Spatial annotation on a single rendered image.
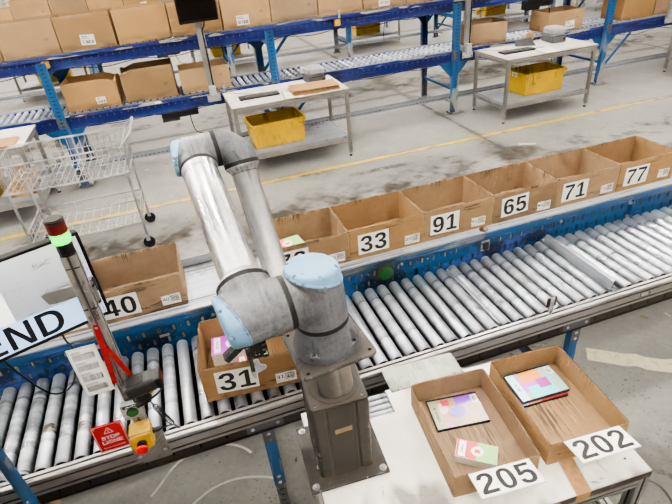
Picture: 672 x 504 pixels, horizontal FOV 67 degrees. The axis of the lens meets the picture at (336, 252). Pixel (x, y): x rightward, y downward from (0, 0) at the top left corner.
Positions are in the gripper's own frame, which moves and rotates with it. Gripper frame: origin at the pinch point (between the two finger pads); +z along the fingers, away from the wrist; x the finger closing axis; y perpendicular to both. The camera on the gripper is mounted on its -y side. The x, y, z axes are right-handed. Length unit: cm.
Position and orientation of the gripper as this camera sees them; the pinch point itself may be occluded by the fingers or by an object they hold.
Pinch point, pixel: (253, 374)
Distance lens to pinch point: 201.3
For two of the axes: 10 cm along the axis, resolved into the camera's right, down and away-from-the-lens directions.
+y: 9.4, -2.4, 2.2
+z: 1.2, 8.9, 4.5
